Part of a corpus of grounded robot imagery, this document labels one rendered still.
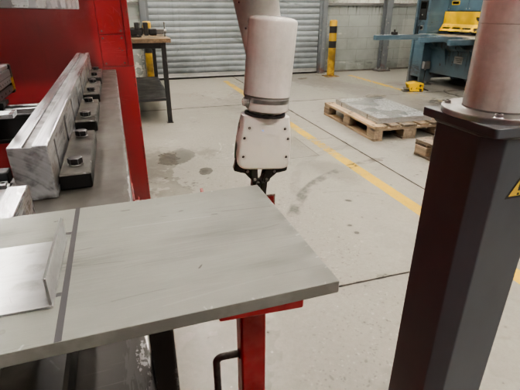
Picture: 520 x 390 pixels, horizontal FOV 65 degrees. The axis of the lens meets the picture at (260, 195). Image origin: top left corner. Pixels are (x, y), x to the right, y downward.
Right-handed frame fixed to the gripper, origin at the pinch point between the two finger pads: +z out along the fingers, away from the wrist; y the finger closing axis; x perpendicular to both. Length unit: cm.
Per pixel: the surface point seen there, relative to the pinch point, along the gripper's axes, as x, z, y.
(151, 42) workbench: 391, 0, -14
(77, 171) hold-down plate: 2.7, -3.1, -33.2
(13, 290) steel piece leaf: -47, -13, -30
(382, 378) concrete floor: 17, 80, 56
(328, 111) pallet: 379, 62, 189
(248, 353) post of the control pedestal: -7.8, 34.9, -1.1
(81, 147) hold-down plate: 17.5, -3.0, -34.4
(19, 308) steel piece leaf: -49, -13, -29
